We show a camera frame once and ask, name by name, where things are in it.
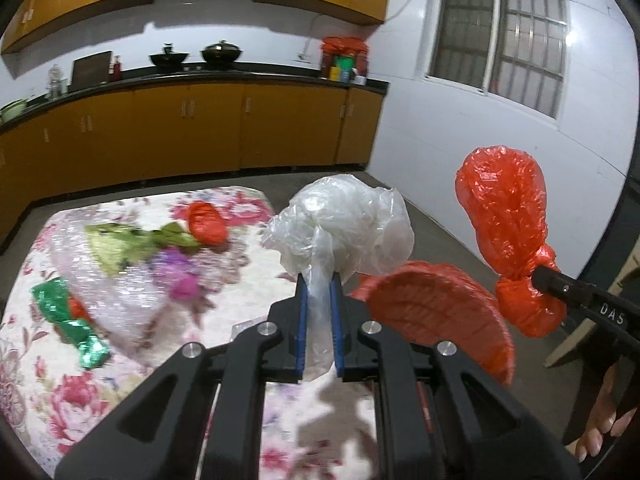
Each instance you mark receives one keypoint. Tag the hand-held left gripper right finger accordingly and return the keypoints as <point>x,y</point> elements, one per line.
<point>337,332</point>

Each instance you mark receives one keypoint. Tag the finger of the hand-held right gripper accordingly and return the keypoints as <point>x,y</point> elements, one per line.
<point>560,287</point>

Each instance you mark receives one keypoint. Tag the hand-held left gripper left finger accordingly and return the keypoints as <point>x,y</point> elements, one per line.
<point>300,332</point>

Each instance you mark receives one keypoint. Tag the red lined waste basket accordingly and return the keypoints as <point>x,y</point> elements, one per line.
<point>440,305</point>

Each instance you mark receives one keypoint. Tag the red plastic bag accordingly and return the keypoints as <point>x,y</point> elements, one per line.
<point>505,195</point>

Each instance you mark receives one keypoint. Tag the clear plastic bag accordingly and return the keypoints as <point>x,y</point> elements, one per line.
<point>345,220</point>

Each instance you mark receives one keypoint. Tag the purple plastic bag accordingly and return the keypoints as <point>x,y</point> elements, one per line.
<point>182,280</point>

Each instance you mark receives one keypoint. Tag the clear bubble wrap sheet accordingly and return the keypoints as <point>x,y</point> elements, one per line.
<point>115,300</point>

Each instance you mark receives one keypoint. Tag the shiny green foil wrapper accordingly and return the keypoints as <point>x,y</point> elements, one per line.
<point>90,347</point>

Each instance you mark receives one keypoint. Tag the small red bag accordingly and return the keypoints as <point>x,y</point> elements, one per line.
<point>79,310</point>

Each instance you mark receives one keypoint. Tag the person's right hand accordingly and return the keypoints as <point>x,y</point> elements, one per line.
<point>600,410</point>

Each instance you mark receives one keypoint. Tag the beige chair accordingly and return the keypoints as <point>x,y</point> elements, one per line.
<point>627,280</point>

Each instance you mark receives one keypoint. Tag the floral tablecloth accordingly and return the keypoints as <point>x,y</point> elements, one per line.
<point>240,280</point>

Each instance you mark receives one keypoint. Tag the red plastic bag ball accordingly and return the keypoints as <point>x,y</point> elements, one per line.
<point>206,222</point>

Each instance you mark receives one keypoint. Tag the orange base cabinets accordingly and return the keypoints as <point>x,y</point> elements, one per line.
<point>200,125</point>

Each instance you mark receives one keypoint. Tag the white cup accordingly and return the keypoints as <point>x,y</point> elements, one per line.
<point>359,80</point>

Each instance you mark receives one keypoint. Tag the barred window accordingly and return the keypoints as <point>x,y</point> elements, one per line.
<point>500,35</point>

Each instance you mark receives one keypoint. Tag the black kitchen countertop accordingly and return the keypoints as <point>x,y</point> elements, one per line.
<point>225,76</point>

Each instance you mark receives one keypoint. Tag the green container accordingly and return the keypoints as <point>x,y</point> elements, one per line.
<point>345,64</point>

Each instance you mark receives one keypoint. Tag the red bag over shelf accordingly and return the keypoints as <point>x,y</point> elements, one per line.
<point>345,46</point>

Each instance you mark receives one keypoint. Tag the black wok with lid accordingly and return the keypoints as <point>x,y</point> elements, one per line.
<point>221,52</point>

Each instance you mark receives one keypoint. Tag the red bottle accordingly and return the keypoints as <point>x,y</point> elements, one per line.
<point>116,70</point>

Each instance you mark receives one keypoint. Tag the brown cutting board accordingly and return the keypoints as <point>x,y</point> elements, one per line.
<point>91,72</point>

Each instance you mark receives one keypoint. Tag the clear glass jar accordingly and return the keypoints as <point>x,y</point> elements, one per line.
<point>56,82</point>

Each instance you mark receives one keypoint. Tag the green enamel pot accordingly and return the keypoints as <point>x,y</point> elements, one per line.
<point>12,110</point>

